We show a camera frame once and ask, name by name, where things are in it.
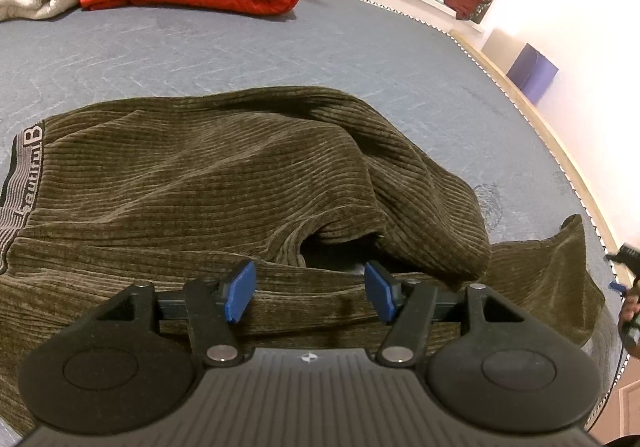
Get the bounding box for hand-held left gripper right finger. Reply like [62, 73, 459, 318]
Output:
[363, 260, 527, 370]

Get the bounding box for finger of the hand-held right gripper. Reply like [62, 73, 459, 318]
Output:
[603, 242, 640, 273]

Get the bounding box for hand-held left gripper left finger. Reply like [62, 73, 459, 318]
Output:
[95, 260, 257, 370]

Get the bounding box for olive corduroy pants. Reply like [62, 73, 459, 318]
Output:
[0, 86, 610, 435]

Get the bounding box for purple box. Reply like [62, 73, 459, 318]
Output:
[507, 43, 559, 105]

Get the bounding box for grey quilted bed mattress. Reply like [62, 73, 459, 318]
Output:
[0, 0, 623, 447]

